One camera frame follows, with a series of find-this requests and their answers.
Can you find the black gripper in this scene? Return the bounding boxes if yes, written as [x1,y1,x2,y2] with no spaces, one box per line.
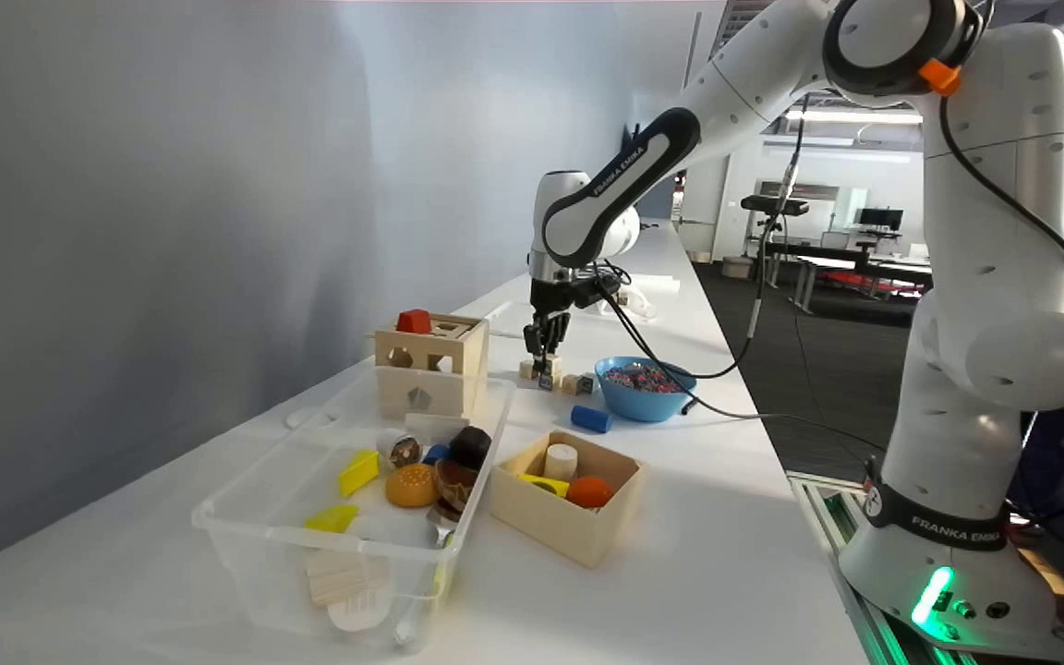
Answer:
[516,272,589,374]

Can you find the blue bowl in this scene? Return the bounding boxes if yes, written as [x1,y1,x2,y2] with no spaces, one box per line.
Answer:
[591,356,700,425]

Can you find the wooden shape sorter box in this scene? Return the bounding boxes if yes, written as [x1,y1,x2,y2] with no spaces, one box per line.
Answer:
[367,309,496,422]

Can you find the open wooden tray box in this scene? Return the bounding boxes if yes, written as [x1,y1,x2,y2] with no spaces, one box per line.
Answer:
[485,425,650,570]

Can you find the small blue block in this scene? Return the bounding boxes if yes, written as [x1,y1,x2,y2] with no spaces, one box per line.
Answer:
[569,402,612,435]

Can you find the colourful beads pile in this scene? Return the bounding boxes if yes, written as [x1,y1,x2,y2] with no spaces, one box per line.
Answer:
[609,362,686,395]

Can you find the white cylinder block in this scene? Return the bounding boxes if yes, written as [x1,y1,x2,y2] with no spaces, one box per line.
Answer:
[543,440,584,483]

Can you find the black cylinder block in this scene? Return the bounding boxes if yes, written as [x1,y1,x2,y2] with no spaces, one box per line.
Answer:
[447,425,496,473]

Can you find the yellow flat piece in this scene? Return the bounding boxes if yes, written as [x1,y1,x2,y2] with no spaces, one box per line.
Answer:
[522,468,574,498]

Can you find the orange ball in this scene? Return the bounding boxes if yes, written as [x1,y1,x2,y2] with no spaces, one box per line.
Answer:
[565,473,617,509]

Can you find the dark brown toy piece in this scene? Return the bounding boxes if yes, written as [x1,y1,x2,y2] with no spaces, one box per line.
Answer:
[434,462,479,520]

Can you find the orange round bun toy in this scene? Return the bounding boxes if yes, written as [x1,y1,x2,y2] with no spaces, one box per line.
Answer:
[384,462,445,515]

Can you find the yellow rectangular block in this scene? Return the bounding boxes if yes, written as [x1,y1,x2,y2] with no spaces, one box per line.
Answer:
[336,447,384,498]

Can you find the black round stool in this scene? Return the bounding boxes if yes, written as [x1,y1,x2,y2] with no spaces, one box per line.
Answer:
[739,190,814,255]

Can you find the pale wooden ridged piece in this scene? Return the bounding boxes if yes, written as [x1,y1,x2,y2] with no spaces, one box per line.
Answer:
[299,546,394,606]

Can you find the white round disc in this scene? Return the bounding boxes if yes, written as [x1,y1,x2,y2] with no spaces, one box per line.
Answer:
[327,589,398,640]

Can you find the clear plastic bin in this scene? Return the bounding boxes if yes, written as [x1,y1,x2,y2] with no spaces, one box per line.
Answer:
[190,366,516,652]

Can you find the black monitor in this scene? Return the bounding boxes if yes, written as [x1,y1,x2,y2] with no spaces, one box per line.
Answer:
[859,202,910,235]

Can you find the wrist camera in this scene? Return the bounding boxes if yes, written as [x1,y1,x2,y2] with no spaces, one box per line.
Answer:
[579,262,636,307]

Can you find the black cable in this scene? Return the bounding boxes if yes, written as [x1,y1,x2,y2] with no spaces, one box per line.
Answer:
[599,69,1064,383]
[591,287,794,430]

